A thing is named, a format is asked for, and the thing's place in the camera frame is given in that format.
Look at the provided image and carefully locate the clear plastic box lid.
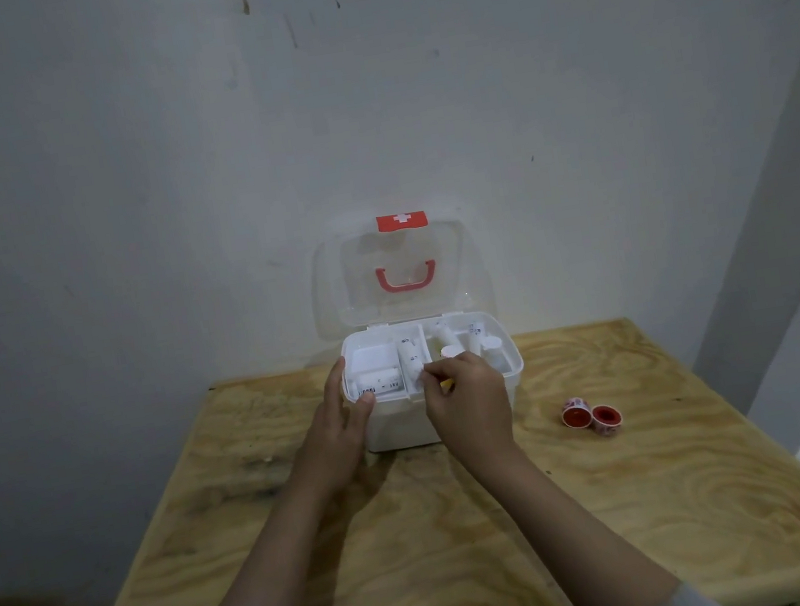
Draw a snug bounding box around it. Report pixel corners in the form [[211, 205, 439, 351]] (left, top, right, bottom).
[[302, 210, 499, 344]]

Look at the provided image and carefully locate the white first aid box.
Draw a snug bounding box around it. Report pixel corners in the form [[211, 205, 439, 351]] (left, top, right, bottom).
[[333, 303, 535, 458]]

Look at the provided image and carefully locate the white plastic bottle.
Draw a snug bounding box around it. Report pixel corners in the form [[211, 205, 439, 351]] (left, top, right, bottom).
[[465, 320, 492, 358], [434, 323, 463, 362]]

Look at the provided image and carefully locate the white inner tray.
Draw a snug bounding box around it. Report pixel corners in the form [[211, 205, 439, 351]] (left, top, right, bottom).
[[339, 321, 435, 406]]

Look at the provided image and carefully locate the red and white tape roll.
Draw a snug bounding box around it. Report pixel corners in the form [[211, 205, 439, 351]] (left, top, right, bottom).
[[559, 395, 595, 433], [589, 402, 626, 441]]

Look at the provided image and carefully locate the person's left forearm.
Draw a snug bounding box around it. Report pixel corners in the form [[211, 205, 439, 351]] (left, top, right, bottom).
[[136, 470, 372, 606]]

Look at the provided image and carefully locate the person's right hand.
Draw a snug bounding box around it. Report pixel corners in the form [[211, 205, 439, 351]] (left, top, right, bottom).
[[418, 346, 523, 479]]

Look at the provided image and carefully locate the person's left hand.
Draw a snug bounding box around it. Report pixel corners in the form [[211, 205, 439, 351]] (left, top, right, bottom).
[[277, 353, 389, 502]]

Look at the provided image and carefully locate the person's right forearm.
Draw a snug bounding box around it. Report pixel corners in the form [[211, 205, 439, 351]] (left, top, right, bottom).
[[467, 417, 731, 606]]

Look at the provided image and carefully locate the red lid handle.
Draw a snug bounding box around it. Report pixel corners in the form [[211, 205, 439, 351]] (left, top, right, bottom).
[[374, 258, 441, 296]]

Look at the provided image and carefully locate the red latch with white cross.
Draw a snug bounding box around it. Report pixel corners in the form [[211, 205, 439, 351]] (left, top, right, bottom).
[[376, 209, 429, 234]]

